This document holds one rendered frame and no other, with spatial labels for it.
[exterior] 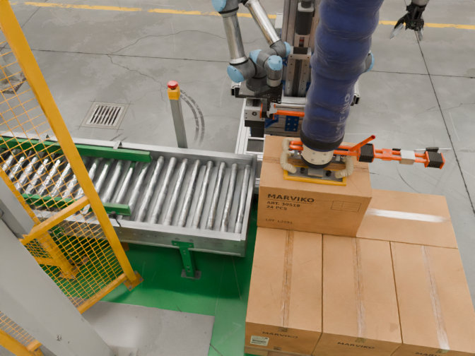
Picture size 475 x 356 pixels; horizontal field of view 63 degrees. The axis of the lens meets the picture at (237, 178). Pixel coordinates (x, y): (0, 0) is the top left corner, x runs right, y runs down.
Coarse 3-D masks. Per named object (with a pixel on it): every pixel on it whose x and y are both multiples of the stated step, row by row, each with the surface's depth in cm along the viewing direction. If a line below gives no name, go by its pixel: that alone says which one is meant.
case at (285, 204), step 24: (264, 144) 231; (264, 168) 218; (336, 168) 218; (360, 168) 218; (264, 192) 214; (288, 192) 211; (312, 192) 209; (336, 192) 207; (360, 192) 207; (264, 216) 232; (288, 216) 229; (312, 216) 225; (336, 216) 222; (360, 216) 219
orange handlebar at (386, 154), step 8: (280, 112) 228; (288, 112) 227; (296, 112) 227; (304, 112) 227; (296, 144) 212; (336, 152) 207; (344, 152) 207; (352, 152) 207; (376, 152) 208; (384, 152) 206; (392, 152) 207; (400, 160) 205; (416, 160) 203; (424, 160) 203
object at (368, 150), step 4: (368, 144) 209; (372, 144) 209; (360, 148) 207; (364, 148) 207; (368, 148) 207; (372, 148) 207; (360, 152) 206; (364, 152) 206; (368, 152) 206; (372, 152) 206; (356, 156) 210; (360, 156) 204; (364, 156) 204; (368, 156) 203; (372, 156) 203; (360, 160) 206; (364, 160) 206; (368, 160) 206; (372, 160) 205
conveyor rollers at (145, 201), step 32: (0, 160) 280; (32, 160) 277; (96, 160) 277; (160, 160) 276; (32, 192) 262; (64, 192) 259; (160, 192) 258; (192, 192) 259; (192, 224) 242; (224, 224) 242
